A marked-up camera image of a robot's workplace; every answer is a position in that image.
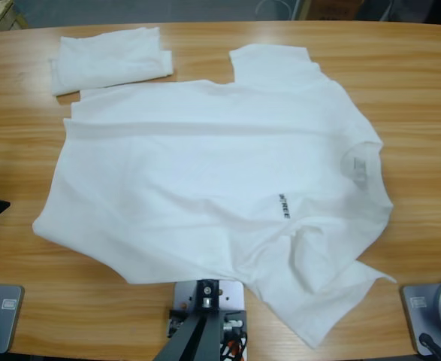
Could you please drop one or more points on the white t-shirt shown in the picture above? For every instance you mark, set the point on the white t-shirt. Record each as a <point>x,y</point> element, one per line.
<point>205,169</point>

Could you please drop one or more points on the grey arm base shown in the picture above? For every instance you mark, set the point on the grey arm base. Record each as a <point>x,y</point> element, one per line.
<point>6,319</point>
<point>423,312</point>

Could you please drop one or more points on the folded white cloth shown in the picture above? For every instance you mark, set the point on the folded white cloth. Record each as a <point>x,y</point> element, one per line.
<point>107,60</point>

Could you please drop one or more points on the orange clamp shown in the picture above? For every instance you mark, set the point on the orange clamp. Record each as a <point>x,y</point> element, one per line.
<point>234,344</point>

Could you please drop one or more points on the cardboard box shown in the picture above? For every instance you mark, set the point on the cardboard box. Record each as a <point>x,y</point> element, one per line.
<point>334,8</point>

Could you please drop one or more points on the dark camera post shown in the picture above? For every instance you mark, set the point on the dark camera post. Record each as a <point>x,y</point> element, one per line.
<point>190,338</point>

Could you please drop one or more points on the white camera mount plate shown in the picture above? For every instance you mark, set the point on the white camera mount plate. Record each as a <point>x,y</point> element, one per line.
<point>231,297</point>

